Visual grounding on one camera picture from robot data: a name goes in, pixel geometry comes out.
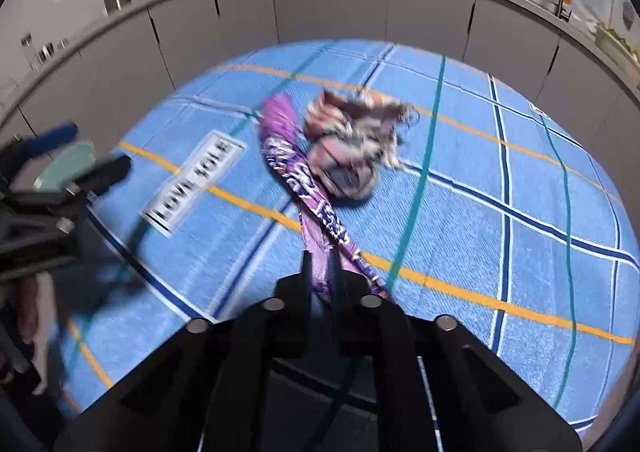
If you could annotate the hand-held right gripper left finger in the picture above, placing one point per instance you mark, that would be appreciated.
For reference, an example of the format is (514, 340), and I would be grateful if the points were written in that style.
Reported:
(295, 292)

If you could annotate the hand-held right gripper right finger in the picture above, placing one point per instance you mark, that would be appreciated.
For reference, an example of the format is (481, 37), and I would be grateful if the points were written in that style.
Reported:
(350, 292)

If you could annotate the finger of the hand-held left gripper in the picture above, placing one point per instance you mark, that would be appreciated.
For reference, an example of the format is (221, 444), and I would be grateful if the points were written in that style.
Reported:
(107, 171)
(50, 137)

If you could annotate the teal plastic bin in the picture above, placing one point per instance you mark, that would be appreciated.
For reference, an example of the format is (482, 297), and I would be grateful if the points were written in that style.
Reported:
(70, 161)

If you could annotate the purple snack wrapper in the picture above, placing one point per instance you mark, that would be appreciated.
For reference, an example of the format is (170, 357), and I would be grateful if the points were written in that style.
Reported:
(290, 166)

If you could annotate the person's left hand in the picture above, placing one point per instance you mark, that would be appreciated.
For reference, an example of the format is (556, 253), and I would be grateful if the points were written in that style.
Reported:
(29, 309)

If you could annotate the small metal cups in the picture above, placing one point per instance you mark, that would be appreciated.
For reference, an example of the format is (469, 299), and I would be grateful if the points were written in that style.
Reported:
(50, 51)

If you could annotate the glass bottle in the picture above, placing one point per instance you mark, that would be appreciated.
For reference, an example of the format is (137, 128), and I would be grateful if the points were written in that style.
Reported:
(27, 51)

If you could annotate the blue checked tablecloth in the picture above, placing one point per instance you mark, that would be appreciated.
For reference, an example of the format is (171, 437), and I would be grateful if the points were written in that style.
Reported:
(475, 257)

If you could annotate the crumpled clear plastic bag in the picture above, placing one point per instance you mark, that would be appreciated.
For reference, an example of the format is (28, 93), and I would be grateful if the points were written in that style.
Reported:
(345, 151)

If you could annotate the grey kitchen counter cabinets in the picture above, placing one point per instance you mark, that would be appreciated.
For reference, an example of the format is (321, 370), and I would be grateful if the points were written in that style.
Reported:
(350, 1)

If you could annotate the beige plastic basin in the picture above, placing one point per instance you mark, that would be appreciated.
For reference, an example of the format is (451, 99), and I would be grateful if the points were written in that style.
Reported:
(617, 51)

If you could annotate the green vegetables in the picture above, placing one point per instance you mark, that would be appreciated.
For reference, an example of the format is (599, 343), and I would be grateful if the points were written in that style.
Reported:
(620, 34)

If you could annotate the grey hanging scrubber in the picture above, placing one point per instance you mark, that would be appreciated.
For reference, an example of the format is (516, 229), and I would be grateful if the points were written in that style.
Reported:
(628, 15)

